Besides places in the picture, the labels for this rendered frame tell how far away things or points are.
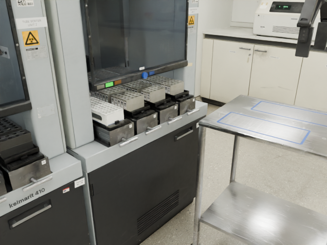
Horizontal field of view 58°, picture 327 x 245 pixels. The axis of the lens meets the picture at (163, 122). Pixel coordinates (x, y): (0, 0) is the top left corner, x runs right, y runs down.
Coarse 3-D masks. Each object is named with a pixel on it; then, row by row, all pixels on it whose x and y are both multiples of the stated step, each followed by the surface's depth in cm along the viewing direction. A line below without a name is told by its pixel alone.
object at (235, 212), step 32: (224, 128) 121; (256, 128) 121; (288, 128) 121; (320, 128) 121; (224, 192) 169; (256, 192) 169; (224, 224) 146; (256, 224) 146; (288, 224) 146; (320, 224) 146
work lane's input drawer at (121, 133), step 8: (128, 120) 129; (96, 128) 127; (104, 128) 125; (112, 128) 123; (120, 128) 125; (128, 128) 129; (104, 136) 125; (112, 136) 123; (120, 136) 127; (128, 136) 130; (112, 144) 124; (120, 144) 122
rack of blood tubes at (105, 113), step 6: (96, 102) 136; (102, 102) 137; (96, 108) 129; (102, 108) 129; (108, 108) 130; (114, 108) 130; (120, 108) 129; (96, 114) 138; (102, 114) 124; (108, 114) 123; (114, 114) 126; (120, 114) 128; (96, 120) 128; (102, 120) 125; (108, 120) 124; (114, 120) 127
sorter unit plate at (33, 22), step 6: (18, 18) 92; (24, 18) 93; (30, 18) 94; (36, 18) 96; (42, 18) 97; (18, 24) 92; (24, 24) 94; (30, 24) 95; (36, 24) 96; (42, 24) 98
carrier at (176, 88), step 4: (172, 84) 157; (176, 84) 158; (180, 84) 160; (168, 88) 156; (172, 88) 156; (176, 88) 159; (180, 88) 161; (168, 92) 157; (172, 92) 157; (176, 92) 160; (180, 92) 162
